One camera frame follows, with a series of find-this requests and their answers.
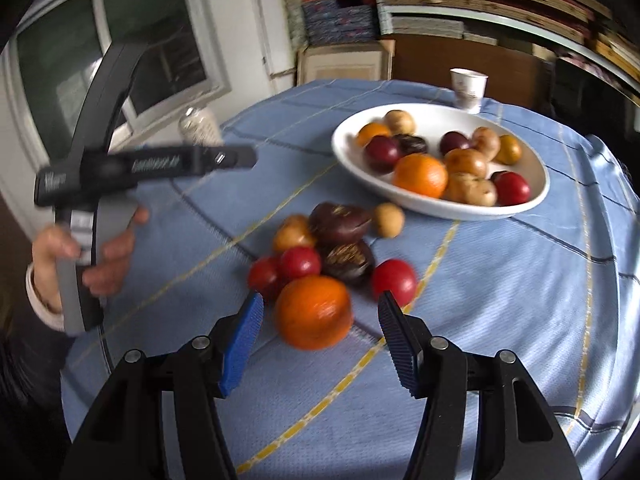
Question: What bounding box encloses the window with white frame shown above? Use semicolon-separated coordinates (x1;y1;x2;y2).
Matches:
2;0;231;170

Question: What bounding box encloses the small yellow-orange fruit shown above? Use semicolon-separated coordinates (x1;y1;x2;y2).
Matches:
495;134;522;166

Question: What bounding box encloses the large orange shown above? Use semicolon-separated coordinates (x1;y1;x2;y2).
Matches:
274;275;354;351

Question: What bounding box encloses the small tan round fruit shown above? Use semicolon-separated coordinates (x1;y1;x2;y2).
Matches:
372;203;405;238

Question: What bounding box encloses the dark purple wrinkled fruit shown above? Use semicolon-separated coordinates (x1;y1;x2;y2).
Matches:
322;240;375;287

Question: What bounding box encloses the storage shelf with boxes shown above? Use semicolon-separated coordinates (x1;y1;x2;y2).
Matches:
300;0;639;103

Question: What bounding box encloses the brown potato-like fruit left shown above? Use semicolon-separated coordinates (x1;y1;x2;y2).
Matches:
471;127;501;160

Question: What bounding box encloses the white printed can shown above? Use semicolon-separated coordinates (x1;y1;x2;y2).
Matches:
178;106;224;146

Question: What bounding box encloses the red tomato right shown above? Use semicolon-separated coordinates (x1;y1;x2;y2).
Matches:
370;259;418;307

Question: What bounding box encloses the large brown speckled fruit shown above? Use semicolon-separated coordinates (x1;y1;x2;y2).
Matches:
442;172;498;207

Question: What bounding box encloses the small red tomato in pile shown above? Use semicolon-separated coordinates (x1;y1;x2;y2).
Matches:
247;256;285;304

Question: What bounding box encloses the white paper cup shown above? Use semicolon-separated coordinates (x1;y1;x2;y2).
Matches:
450;67;488;114

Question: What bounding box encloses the white oval plate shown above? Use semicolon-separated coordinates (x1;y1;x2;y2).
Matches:
331;103;550;221

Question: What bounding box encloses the red tomato middle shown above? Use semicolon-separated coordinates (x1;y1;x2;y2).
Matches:
279;246;321;282

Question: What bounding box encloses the wooden cabinet box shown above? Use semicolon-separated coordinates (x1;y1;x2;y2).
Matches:
295;39;395;86

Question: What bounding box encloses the small orange tangerine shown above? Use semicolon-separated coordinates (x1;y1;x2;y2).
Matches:
356;122;392;148

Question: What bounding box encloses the person's left hand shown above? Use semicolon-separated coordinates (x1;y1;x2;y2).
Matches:
30;206;151;298

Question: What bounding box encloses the blue checked tablecloth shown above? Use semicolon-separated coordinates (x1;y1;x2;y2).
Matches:
60;78;640;480

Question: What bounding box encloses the orange-brown persimmon on plate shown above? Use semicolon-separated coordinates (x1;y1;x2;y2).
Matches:
444;148;488;179

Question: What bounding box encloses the dark purple oblong fruit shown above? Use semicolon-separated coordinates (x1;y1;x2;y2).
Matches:
308;202;371;245

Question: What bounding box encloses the dark passionfruit with gold marks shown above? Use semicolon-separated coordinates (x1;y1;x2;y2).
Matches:
394;134;428;156

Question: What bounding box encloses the dark red plum on plate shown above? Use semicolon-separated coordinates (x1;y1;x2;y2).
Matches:
438;131;470;156

